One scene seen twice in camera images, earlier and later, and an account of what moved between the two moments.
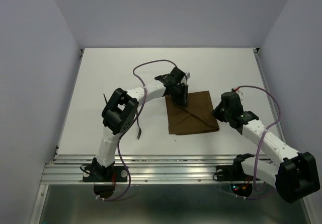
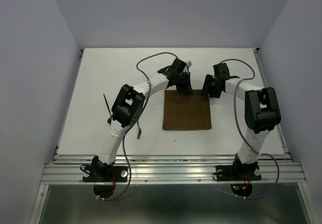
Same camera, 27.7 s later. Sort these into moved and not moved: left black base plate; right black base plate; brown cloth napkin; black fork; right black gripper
Moved: right black gripper; brown cloth napkin
Not moved: right black base plate; black fork; left black base plate
